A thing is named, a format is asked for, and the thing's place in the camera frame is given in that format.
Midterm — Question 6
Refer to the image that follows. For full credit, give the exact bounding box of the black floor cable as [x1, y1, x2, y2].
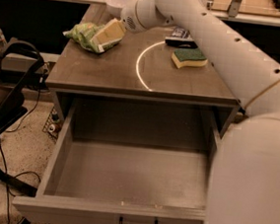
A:
[0, 85, 51, 224]

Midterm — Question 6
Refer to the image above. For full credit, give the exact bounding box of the grey wooden cabinet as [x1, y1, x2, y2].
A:
[40, 0, 250, 140]

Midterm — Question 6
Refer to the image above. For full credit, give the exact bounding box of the green jalapeno chip bag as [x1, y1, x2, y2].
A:
[63, 22, 121, 53]

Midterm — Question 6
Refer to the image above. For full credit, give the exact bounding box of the white ceramic bowl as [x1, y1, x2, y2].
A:
[105, 0, 131, 18]

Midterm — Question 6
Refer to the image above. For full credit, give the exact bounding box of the yellow green sponge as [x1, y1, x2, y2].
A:
[171, 47, 207, 68]

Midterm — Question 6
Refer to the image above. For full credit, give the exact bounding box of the wire basket with bottles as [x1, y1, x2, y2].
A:
[42, 109, 62, 140]

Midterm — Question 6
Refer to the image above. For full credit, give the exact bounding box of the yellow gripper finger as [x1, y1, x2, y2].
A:
[92, 19, 126, 48]

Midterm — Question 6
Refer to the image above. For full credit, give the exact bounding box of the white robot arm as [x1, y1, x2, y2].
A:
[120, 0, 280, 224]

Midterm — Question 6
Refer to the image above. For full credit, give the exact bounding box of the open grey top drawer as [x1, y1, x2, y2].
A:
[13, 99, 220, 224]

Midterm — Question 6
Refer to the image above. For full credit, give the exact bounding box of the black office chair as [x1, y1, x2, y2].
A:
[0, 37, 44, 197]

